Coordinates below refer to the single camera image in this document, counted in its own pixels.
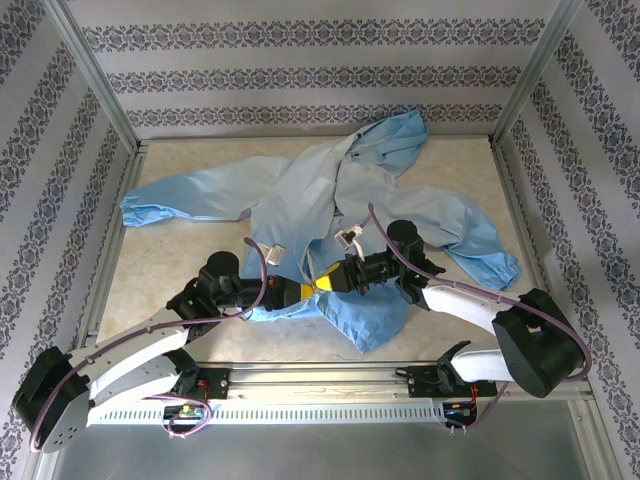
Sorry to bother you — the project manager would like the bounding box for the aluminium back rail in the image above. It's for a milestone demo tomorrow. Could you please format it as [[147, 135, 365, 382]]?
[[137, 133, 496, 147]]

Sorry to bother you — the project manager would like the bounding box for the light blue zip jacket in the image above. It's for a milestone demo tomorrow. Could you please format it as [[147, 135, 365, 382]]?
[[119, 109, 523, 355]]

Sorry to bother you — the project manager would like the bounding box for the perforated metal cable tray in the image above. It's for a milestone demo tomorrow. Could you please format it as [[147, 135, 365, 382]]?
[[87, 398, 454, 427]]

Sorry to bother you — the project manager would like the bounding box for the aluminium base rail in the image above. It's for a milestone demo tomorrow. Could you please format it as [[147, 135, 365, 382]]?
[[197, 360, 596, 401]]

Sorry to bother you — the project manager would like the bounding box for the aluminium side rail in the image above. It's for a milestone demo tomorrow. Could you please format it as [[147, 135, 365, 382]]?
[[74, 144, 149, 351], [492, 137, 551, 296]]

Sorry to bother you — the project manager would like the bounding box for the aluminium frame post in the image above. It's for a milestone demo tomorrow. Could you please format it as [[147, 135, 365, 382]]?
[[489, 0, 586, 146], [42, 0, 146, 154]]

